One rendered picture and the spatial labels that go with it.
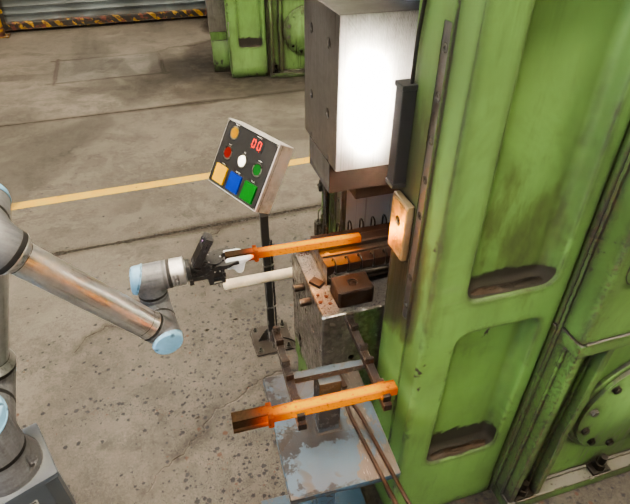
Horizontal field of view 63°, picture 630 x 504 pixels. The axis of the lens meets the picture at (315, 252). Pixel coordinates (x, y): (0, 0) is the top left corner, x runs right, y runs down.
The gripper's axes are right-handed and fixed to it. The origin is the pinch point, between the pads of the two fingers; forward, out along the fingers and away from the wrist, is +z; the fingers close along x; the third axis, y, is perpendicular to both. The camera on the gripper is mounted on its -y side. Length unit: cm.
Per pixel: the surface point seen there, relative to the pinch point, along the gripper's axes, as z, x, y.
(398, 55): 41, 12, -61
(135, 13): -44, -786, 89
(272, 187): 16.8, -40.6, 1.6
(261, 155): 15, -48, -9
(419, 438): 43, 47, 52
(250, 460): -11, 7, 105
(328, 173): 24.5, 6.8, -28.0
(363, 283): 33.0, 16.8, 7.5
